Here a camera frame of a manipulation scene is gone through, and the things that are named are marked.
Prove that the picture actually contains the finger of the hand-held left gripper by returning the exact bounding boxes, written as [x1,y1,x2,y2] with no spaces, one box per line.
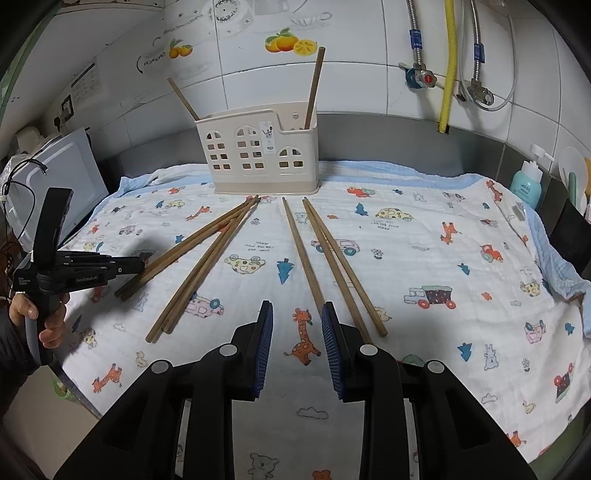
[58,250,147,269]
[60,264,145,278]

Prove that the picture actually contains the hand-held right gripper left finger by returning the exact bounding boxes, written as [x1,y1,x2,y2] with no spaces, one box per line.
[53,300,274,480]

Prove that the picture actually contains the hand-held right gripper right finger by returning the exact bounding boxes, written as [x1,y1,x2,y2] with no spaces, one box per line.
[321,301,539,480]

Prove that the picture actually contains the brown wooden chopstick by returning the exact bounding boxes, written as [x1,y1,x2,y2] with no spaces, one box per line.
[114,195,259,298]
[305,197,389,337]
[302,198,374,346]
[145,203,256,343]
[163,201,259,335]
[302,46,326,131]
[281,196,326,310]
[167,78,199,120]
[120,198,260,302]

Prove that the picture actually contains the beige plastic chopstick holder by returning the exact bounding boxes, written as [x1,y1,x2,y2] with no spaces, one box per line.
[195,107,321,195]

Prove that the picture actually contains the person's left forearm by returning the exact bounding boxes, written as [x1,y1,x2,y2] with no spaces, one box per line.
[0,305,44,416]

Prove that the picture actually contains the person's left hand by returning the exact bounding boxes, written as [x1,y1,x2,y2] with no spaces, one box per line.
[9,293,71,350]

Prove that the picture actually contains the white countertop appliance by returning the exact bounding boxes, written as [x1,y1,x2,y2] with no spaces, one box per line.
[0,127,109,250]

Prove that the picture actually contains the white cartoon printed blanket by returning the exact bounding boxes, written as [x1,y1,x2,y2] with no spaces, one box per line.
[60,159,591,480]

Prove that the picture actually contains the small orange fruit sticker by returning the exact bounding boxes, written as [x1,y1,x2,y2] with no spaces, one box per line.
[167,38,194,60]

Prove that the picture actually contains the teal pump bottle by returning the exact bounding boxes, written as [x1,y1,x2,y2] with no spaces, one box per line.
[510,144,552,208]

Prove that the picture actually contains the black utensil container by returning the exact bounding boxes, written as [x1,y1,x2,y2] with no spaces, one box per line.
[549,182,591,259]

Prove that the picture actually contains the large orange fruit sticker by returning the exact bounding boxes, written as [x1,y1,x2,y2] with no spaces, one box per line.
[264,28,320,58]

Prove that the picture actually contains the metal angle valve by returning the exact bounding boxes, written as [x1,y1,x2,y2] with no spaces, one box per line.
[457,78,495,106]

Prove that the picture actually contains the white round utensil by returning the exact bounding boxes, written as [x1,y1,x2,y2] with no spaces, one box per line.
[558,147,589,204]

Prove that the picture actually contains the black cable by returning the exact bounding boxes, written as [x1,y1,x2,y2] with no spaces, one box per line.
[2,159,49,241]

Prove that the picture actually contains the white wall label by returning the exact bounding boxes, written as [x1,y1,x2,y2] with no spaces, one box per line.
[70,61,100,106]

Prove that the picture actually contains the valve with red handle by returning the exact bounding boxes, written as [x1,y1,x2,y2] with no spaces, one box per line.
[399,62,437,90]

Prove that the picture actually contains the yellow corrugated hose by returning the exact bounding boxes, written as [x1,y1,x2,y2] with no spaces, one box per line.
[436,0,458,136]

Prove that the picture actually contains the braided metal hose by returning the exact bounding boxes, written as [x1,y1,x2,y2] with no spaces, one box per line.
[405,0,424,70]
[468,0,485,86]

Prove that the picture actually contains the wall water valves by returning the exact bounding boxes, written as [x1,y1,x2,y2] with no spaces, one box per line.
[457,0,517,112]

